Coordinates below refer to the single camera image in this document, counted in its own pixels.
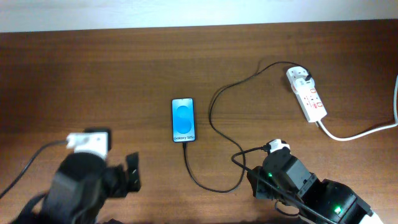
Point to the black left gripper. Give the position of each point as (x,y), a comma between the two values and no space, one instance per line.
(122,182)

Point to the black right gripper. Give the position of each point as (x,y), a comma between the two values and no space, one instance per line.
(259,186)

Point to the blue screen smartphone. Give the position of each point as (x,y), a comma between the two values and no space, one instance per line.
(183,120)

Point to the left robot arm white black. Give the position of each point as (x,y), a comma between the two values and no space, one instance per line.
(79,189)

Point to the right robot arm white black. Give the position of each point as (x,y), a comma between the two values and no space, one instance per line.
(287,180)

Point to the white charger plug adapter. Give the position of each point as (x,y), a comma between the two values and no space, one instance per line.
(302,85)

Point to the white power strip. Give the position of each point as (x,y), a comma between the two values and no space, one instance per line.
(310,101)

